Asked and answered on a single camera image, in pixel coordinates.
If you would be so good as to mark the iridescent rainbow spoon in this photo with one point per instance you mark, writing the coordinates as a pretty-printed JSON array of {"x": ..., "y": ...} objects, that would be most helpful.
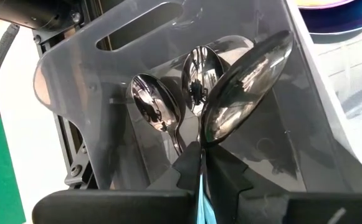
[{"x": 339, "y": 17}]

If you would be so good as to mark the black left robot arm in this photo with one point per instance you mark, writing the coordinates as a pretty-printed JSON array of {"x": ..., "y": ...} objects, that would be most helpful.
[{"x": 34, "y": 12}]

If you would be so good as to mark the clear plastic bin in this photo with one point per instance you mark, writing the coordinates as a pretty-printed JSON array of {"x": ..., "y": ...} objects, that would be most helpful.
[{"x": 349, "y": 77}]

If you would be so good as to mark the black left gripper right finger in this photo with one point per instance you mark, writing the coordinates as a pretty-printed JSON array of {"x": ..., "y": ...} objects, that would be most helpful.
[{"x": 261, "y": 208}]

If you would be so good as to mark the small spoons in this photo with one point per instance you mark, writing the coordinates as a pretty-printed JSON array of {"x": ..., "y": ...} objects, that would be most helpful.
[{"x": 246, "y": 87}]

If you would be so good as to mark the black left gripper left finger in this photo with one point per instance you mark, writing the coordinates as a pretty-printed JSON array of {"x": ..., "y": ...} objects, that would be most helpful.
[{"x": 121, "y": 207}]

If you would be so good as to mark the smoked dark plastic bin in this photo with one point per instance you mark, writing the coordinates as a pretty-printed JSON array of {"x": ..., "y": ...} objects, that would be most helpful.
[{"x": 106, "y": 77}]

